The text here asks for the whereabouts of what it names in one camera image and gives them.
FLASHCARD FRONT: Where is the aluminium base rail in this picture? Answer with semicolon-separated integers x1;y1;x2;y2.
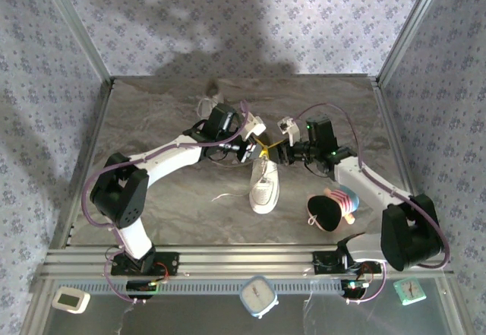
32;245;456;282

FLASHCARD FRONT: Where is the white lace-up sneaker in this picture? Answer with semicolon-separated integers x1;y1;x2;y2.
195;78;227;120
211;152;281;215

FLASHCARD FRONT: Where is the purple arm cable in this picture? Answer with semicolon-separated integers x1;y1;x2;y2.
294;102;452;306
81;100;251;306

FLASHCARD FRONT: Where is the white digital timer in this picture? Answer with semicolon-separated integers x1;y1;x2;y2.
52;287;91;314

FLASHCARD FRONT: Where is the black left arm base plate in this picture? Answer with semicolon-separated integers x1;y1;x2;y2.
110;251;180;277

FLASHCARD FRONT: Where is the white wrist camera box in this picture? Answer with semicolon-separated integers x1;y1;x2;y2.
241;114;267;141
278;117;303;146

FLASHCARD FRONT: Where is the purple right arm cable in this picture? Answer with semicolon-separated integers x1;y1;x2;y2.
294;102;452;306

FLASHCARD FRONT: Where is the black-haired plush doll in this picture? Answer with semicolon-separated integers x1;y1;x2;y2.
305;185;361;232

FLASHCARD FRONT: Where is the green alarm clock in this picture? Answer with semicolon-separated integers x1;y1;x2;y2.
393;277;427;306

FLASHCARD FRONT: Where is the black left controller board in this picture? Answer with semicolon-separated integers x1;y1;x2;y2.
126;280;160;300

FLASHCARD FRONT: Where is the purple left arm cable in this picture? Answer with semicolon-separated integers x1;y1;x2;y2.
81;100;251;306

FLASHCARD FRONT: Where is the black right controller board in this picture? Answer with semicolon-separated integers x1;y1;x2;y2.
340;278;370;300

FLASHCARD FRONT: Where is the grey slotted cable duct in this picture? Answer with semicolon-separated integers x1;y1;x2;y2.
66;278;345;295

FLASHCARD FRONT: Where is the aluminium frame post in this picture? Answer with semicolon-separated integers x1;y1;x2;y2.
37;0;115;87
374;0;450;87

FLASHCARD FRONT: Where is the black controller board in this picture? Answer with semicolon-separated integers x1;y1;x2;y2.
340;278;370;300
126;280;160;300

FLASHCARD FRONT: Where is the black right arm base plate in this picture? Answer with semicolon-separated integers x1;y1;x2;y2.
313;250;383;276

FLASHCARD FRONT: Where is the aluminium side frame rail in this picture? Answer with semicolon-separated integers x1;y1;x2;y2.
371;78;434;248
48;79;115;252

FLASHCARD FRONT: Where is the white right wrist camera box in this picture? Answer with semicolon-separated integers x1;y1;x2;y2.
278;117;303;146

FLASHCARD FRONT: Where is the blue and white square clock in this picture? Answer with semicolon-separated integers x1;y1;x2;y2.
238;275;280;320

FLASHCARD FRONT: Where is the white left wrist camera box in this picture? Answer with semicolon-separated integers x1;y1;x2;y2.
241;114;267;141

